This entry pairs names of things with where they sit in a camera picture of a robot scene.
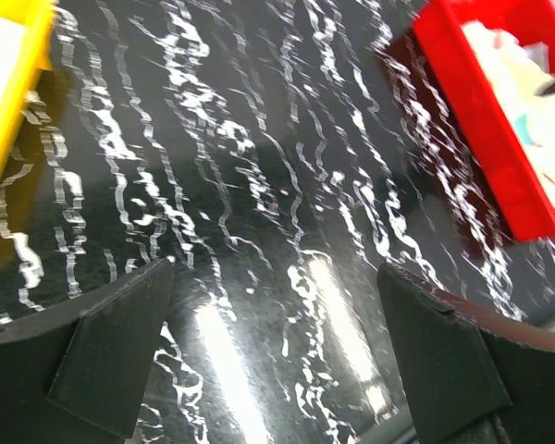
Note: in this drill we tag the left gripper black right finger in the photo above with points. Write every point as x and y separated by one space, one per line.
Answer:
470 375

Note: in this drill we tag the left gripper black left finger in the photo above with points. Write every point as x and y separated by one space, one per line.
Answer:
76 372

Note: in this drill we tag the pale yellow towel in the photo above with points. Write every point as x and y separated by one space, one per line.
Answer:
516 81

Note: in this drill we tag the red plastic bin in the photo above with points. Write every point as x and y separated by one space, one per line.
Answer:
496 148

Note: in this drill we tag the black marble pattern mat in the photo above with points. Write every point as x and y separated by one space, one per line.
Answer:
277 153

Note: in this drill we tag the yellow plastic tray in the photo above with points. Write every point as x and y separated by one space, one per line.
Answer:
38 17

